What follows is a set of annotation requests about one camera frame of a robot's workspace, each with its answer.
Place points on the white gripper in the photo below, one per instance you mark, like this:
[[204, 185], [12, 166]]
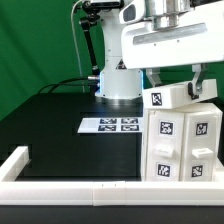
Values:
[[198, 39]]

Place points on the white block with markers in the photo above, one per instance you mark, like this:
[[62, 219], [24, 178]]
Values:
[[176, 95]]

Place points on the white cabinet body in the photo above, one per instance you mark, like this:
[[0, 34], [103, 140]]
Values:
[[198, 107]]

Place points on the white door panel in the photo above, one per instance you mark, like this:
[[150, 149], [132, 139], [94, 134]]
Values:
[[164, 146], [200, 146]]

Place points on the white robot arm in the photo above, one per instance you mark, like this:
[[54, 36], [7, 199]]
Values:
[[118, 83]]

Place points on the white U-shaped fence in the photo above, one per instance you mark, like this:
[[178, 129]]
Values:
[[118, 193]]

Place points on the white marker base plate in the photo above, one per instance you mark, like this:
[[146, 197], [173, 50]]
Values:
[[111, 125]]

